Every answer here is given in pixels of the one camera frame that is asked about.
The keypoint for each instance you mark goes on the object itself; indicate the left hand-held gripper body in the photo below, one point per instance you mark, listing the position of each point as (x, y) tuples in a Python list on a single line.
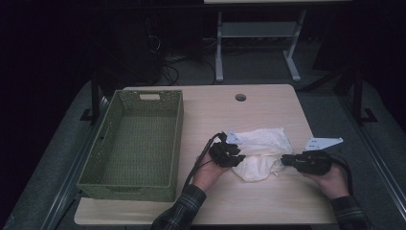
[(220, 155)]

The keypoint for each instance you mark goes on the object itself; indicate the cream cloth with brown patches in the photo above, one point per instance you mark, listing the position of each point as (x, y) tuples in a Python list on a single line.
[(261, 150)]

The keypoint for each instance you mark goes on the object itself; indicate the green woven basket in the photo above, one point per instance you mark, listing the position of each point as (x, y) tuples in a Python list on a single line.
[(134, 147)]

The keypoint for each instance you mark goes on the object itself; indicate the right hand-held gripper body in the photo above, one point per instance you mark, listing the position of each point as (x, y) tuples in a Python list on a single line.
[(314, 163)]

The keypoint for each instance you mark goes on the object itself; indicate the white desk frame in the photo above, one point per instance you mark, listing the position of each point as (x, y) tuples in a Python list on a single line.
[(258, 29)]

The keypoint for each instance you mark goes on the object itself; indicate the grey table grommet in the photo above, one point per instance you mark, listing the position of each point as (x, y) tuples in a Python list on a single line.
[(240, 97)]

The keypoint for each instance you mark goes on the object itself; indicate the black metal post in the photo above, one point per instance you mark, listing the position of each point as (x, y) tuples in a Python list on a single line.
[(95, 99), (357, 96)]

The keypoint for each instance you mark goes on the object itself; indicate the person's left hand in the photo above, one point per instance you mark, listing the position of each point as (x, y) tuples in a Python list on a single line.
[(206, 174)]

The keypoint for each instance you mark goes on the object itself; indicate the person's right hand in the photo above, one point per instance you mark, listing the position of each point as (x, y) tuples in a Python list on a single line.
[(335, 183)]

